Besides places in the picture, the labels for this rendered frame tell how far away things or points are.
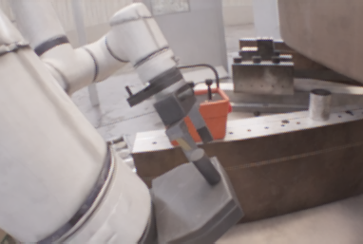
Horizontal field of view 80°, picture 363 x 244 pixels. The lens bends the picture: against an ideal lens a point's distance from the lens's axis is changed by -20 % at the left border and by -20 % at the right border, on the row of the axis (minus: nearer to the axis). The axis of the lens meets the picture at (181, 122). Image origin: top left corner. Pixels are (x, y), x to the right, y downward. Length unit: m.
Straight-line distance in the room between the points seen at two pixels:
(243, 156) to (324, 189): 0.41
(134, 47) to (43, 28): 0.19
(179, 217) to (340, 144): 0.88
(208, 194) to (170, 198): 0.03
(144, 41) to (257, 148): 0.50
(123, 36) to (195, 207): 0.43
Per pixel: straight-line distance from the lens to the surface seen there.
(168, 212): 0.17
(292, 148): 0.89
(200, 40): 3.99
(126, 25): 0.53
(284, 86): 1.85
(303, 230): 1.04
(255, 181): 0.91
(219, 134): 0.80
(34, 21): 0.54
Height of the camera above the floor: 1.07
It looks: 24 degrees down
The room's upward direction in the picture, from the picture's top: 8 degrees counter-clockwise
